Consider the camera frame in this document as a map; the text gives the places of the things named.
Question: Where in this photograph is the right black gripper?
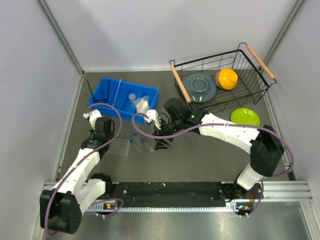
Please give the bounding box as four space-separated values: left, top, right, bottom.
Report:
153 117 183 151

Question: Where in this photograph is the clear bag of white powder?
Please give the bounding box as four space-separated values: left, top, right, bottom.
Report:
133 95 150 114

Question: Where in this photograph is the glass bulb tube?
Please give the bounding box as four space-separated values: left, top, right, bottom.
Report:
112 79 122 107

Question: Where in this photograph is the black wire ring stand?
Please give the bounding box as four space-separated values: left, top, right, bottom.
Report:
86 78 110 105

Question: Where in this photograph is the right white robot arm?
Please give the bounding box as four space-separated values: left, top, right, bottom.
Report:
146 98 285 198

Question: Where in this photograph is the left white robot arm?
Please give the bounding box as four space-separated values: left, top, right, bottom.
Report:
39 117 115 234

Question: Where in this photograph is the clear plastic well plate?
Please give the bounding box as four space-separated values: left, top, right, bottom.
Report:
106 139 130 157

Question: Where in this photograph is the blue plastic divided bin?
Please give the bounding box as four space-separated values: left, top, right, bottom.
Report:
104 77 159 121

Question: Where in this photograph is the blue-grey ceramic plate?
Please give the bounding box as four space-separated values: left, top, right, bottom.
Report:
182 73 217 103

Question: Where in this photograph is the lime green plate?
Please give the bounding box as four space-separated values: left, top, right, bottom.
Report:
230 107 261 127

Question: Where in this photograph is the orange ribbed bowl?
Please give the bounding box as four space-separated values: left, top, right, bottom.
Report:
214 68 238 90

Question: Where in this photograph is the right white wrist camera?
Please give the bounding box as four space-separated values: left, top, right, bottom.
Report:
144 109 161 130

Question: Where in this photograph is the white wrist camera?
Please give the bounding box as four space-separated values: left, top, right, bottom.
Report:
83 109 102 130
144 109 161 130

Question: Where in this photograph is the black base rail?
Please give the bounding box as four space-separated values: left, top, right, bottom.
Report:
42 181 313 213

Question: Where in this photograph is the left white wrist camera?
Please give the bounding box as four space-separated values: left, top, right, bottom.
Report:
83 109 102 130

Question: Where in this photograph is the black wire basket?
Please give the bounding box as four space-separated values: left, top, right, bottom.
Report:
169 42 277 113

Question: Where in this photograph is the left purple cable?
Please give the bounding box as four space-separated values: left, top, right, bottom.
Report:
44 102 125 238

